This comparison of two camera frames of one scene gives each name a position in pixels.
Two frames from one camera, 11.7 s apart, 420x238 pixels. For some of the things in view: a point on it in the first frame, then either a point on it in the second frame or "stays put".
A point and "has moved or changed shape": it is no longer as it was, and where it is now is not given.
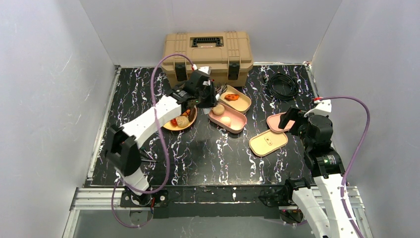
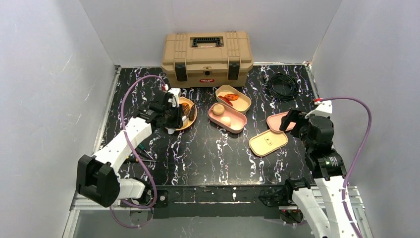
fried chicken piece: [186, 113] stays put
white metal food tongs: [220, 89] → [172, 131]
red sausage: [174, 122] has moved or changed shape
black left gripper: [210, 96] → [177, 116]
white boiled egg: [226, 120] stays put
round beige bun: [219, 109] stays put
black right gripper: [293, 119] stays put
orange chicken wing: [231, 97] stays put
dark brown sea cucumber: [192, 114] stays put
